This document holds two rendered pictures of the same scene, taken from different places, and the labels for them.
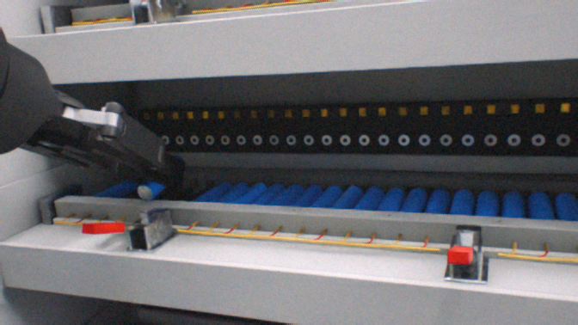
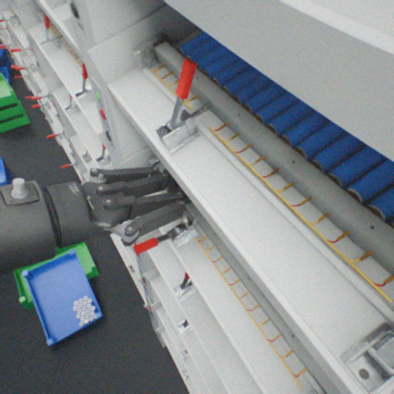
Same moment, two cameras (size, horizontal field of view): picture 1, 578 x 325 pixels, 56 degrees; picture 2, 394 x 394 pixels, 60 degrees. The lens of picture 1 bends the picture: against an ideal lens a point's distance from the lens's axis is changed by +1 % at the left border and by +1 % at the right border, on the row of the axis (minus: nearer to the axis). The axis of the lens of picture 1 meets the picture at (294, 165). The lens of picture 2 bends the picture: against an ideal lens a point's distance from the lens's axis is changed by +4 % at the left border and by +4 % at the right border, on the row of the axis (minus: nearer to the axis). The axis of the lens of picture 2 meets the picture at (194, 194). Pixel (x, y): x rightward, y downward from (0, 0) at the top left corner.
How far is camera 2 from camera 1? 0.45 m
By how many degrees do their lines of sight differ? 58
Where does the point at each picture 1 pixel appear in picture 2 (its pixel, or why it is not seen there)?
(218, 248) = (206, 268)
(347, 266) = (249, 345)
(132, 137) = (150, 227)
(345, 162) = not seen: hidden behind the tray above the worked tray
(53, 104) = (95, 231)
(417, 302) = not seen: outside the picture
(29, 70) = (75, 225)
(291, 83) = not seen: hidden behind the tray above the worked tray
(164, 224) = (188, 232)
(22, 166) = (138, 145)
